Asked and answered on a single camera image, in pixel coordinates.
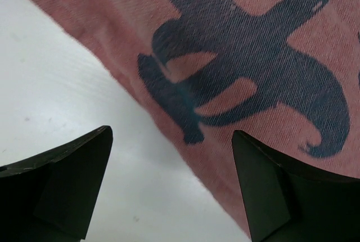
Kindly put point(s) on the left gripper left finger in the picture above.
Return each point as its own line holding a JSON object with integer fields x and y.
{"x": 51, "y": 196}

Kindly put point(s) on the red patterned pillowcase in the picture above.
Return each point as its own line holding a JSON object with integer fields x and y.
{"x": 283, "y": 71}

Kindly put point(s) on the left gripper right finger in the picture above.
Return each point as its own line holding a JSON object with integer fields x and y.
{"x": 288, "y": 200}

